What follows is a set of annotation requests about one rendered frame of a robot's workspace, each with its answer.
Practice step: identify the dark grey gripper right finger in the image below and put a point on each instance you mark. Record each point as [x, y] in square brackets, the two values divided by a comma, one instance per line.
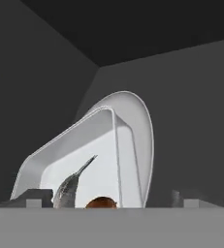
[191, 195]

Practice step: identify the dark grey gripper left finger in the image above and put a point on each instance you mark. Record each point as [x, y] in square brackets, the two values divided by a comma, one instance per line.
[36, 194]

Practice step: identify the brown mushroom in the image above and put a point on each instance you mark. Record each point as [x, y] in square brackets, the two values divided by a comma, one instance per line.
[101, 202]

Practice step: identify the clear white tupperware container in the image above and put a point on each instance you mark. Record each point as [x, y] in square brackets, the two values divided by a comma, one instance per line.
[84, 145]

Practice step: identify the white round microwave plate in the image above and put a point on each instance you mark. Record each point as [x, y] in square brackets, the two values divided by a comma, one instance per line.
[139, 113]

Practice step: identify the dark grey microwave oven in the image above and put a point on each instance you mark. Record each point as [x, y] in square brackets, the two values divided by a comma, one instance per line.
[181, 97]

